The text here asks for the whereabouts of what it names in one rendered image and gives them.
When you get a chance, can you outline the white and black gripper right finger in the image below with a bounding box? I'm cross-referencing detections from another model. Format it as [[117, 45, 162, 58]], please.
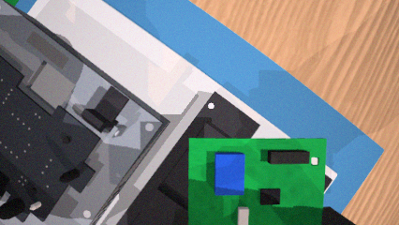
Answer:
[[321, 206, 356, 225]]

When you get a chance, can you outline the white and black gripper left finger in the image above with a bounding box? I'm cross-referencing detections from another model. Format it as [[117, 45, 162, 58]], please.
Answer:
[[172, 209, 188, 225]]

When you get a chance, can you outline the green circuit board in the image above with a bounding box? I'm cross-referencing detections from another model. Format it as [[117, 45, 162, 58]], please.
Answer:
[[188, 138, 327, 225]]

